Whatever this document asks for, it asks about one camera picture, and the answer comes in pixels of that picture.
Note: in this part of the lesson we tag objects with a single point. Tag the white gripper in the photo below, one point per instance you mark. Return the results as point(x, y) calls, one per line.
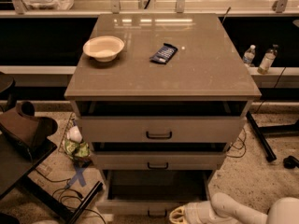
point(195, 211)

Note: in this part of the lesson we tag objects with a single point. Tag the grey drawer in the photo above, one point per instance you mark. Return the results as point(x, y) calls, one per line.
point(152, 193)
point(149, 130)
point(158, 160)

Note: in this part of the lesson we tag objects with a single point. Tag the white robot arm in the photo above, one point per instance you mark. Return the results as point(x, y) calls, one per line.
point(223, 209)

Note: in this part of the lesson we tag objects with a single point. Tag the grey drawer cabinet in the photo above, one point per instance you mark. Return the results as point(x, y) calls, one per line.
point(204, 79)

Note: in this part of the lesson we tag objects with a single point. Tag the blue tape cross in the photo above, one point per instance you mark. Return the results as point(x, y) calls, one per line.
point(78, 176)

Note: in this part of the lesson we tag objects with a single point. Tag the black table leg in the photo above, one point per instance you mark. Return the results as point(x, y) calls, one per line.
point(269, 153)

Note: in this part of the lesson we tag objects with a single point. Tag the green patterned bag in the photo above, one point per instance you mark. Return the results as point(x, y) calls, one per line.
point(77, 151)

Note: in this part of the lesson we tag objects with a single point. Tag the white round object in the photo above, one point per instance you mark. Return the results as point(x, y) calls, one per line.
point(74, 134)

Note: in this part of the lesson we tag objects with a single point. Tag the blue snack bar wrapper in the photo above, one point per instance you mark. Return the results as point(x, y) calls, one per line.
point(164, 54)

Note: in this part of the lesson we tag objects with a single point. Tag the black office chair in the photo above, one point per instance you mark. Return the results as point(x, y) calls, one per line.
point(17, 163)

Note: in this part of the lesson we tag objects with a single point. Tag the clear water bottle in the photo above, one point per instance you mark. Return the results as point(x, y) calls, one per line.
point(248, 56)

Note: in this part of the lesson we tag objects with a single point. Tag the white bowl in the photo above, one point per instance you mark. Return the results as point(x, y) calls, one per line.
point(103, 48)

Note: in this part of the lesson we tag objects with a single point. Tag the bottle with yellow liquid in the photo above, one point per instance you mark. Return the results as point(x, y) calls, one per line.
point(268, 59)

